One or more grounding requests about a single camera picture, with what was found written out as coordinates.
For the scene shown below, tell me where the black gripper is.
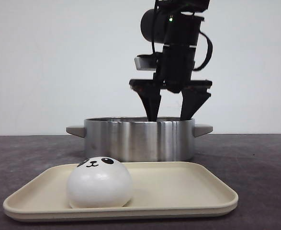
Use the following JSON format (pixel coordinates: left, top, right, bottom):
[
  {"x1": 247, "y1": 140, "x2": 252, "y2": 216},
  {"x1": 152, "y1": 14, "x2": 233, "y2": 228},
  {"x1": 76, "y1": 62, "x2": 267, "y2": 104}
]
[{"x1": 129, "y1": 45, "x2": 213, "y2": 121}]

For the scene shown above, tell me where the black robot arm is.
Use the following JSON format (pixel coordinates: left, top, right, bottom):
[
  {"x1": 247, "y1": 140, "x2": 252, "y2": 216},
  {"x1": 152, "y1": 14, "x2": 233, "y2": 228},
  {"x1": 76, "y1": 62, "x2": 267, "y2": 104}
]
[{"x1": 129, "y1": 0, "x2": 213, "y2": 122}]

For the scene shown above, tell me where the stainless steel steamer pot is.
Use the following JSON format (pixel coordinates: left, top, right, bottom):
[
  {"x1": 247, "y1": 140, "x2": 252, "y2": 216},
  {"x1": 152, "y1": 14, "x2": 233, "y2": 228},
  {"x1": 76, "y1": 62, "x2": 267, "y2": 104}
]
[{"x1": 66, "y1": 117, "x2": 213, "y2": 162}]

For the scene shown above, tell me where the beige plastic tray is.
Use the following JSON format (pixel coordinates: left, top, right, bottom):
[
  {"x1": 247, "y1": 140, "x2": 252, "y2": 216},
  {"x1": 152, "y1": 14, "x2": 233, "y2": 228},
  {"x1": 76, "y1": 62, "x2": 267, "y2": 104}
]
[{"x1": 3, "y1": 161, "x2": 238, "y2": 222}]

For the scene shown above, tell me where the white panda bun front left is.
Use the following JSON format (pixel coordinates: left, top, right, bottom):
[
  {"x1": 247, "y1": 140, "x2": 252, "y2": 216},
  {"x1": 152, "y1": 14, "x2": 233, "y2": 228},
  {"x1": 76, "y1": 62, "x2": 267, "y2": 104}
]
[{"x1": 67, "y1": 157, "x2": 133, "y2": 208}]

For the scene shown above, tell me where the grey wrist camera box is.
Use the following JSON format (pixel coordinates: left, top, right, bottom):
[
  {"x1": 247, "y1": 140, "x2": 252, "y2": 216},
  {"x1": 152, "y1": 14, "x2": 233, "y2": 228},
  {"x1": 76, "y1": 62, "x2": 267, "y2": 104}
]
[{"x1": 134, "y1": 54, "x2": 158, "y2": 71}]

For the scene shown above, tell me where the black cable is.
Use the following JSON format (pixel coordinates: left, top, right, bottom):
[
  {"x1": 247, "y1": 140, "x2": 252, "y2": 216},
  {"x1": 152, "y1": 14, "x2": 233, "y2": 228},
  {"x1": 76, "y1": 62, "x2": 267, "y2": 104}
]
[{"x1": 191, "y1": 31, "x2": 214, "y2": 72}]

